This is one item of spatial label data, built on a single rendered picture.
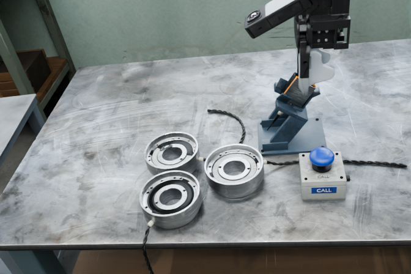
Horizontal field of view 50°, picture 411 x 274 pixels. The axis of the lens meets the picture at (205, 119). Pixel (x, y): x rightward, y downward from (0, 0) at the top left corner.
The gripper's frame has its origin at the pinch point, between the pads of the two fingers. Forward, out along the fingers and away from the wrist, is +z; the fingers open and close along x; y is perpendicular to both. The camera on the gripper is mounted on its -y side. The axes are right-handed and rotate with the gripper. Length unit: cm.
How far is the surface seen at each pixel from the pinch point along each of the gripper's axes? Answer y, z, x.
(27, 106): -79, 27, 37
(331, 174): 3.6, 7.7, -15.3
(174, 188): -23.0, 10.0, -15.1
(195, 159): -19.8, 9.8, -8.2
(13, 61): -120, 46, 101
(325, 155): 2.7, 4.7, -13.9
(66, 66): -119, 75, 144
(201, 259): -22.2, 37.9, -10.2
